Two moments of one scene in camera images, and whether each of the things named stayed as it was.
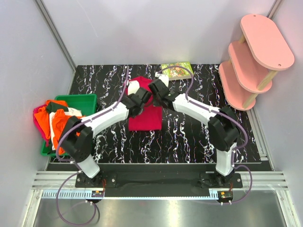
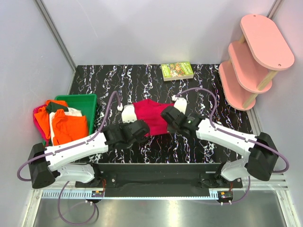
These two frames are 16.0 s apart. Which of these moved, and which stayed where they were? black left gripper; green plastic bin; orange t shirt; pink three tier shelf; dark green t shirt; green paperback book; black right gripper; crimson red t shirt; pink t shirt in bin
Moved: black left gripper; crimson red t shirt; black right gripper
Stayed: green plastic bin; orange t shirt; green paperback book; pink three tier shelf; dark green t shirt; pink t shirt in bin
